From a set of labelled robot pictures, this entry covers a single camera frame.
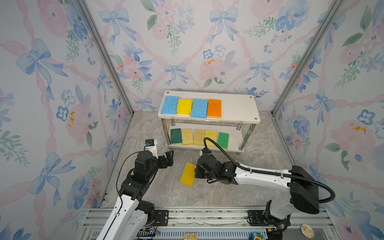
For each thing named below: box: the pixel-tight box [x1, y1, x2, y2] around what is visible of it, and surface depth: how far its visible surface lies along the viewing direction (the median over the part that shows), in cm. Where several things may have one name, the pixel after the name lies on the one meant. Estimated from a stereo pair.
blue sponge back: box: [161, 96, 181, 115], surface depth 76 cm
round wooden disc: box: [300, 223, 315, 239], surface depth 72 cm
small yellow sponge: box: [177, 99, 193, 115], surface depth 75 cm
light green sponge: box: [217, 131, 230, 150], surface depth 97 cm
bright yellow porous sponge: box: [205, 130, 217, 147], surface depth 100 cm
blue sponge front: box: [191, 98, 208, 119], surface depth 75 cm
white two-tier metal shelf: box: [158, 91, 261, 152], surface depth 80 cm
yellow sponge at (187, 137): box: [182, 128, 194, 146], surface depth 97 cm
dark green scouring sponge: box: [170, 128, 182, 144], surface depth 97 cm
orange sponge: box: [207, 99, 222, 119], surface depth 73 cm
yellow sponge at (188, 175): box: [180, 162, 196, 187], surface depth 81 cm
